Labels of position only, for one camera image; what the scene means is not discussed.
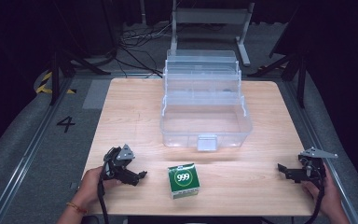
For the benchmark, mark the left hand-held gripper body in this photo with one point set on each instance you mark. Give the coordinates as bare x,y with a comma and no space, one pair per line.
118,158

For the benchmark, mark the black tripod stand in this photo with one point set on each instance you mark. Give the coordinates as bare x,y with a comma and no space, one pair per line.
57,68
295,68

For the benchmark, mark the person's right hand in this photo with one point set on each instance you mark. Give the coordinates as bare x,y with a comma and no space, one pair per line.
331,196

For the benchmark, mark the clear plastic storage box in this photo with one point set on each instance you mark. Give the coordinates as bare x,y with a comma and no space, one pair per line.
205,121

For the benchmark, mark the green and white carton box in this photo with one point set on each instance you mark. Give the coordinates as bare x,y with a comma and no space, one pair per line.
183,180

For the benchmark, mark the person's left hand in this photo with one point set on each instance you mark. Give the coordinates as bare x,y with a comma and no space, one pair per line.
88,186

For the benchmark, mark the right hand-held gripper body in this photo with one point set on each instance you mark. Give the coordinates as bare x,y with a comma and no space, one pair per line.
313,169

